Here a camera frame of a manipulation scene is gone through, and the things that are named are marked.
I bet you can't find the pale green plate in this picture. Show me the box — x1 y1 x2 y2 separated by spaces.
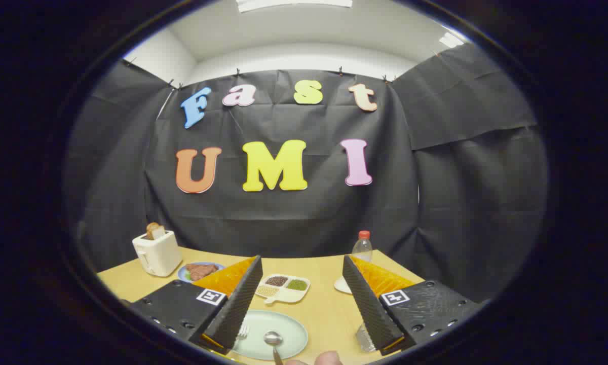
232 310 309 361

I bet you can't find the spoon with wooden handle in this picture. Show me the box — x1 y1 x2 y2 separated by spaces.
263 331 284 365

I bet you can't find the blue plate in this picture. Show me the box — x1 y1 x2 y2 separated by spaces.
177 262 226 283

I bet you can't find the metal wire cutlery holder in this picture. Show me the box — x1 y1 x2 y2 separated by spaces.
355 324 376 353

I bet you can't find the brown steak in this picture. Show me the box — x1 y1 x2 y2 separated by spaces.
185 263 218 281

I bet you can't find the small ceiling light panel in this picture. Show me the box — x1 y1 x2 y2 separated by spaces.
438 32 466 49

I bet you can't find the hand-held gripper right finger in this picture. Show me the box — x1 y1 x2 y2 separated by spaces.
342 254 483 356

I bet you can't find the long ceiling light panel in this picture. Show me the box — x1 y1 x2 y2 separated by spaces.
236 0 353 13

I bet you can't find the white divided dish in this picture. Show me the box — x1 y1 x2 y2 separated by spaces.
255 274 311 305

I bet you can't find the white toaster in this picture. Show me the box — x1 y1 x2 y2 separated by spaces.
132 231 183 277

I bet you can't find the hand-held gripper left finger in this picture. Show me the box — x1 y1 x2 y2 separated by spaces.
128 255 264 355

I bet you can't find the clear plastic bottle red cap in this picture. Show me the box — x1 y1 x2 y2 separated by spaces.
352 231 373 263

